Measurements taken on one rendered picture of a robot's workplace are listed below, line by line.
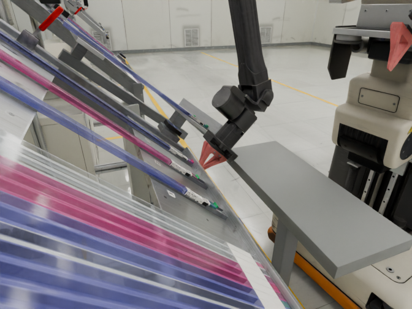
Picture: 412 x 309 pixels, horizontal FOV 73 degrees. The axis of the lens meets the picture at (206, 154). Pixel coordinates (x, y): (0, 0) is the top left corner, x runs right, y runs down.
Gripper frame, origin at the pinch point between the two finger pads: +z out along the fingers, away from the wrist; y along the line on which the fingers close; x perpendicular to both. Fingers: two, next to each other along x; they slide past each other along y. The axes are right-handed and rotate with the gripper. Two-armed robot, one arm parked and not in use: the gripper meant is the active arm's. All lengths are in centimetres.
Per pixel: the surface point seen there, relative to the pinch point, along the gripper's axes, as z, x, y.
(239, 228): 0.0, -2.3, 26.4
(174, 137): -1.2, -7.6, -8.9
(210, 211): 1.4, -6.7, 22.4
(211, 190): 0.3, -2.4, 12.8
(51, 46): 65, -57, -441
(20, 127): 1.7, -39.9, 28.9
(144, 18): -91, 61, -750
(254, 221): 17, 84, -46
